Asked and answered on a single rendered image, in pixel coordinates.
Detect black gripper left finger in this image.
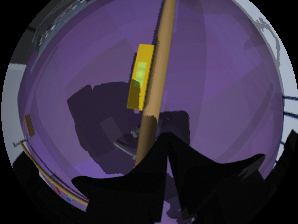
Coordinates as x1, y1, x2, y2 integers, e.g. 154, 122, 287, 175
72, 132, 168, 222

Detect grey metal bolt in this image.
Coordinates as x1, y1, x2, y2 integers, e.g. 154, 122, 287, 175
130, 127, 141, 139

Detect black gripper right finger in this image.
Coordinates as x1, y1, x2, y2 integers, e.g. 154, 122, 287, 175
166, 132, 266, 220

